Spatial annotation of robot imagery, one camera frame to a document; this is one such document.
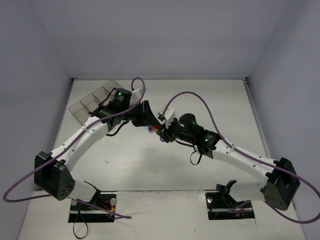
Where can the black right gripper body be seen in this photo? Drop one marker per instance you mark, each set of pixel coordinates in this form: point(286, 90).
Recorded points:
point(169, 133)

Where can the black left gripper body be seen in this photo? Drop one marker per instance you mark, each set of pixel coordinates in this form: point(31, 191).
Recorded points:
point(145, 112)

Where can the red lego brick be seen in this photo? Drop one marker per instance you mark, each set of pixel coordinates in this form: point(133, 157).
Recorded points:
point(155, 128)

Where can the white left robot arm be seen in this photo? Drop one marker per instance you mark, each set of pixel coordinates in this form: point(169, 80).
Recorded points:
point(53, 170)

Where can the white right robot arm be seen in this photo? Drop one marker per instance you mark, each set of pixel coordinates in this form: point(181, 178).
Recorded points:
point(276, 178)

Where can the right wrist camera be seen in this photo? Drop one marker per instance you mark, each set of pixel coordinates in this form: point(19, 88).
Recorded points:
point(167, 115)

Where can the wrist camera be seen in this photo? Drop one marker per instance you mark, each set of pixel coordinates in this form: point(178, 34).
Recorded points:
point(136, 95)
point(167, 115)

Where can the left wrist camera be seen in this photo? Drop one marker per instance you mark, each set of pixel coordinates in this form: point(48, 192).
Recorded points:
point(136, 95)

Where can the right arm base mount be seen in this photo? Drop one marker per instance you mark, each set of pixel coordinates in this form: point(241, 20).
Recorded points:
point(222, 206)

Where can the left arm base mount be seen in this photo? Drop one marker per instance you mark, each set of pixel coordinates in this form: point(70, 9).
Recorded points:
point(81, 213)

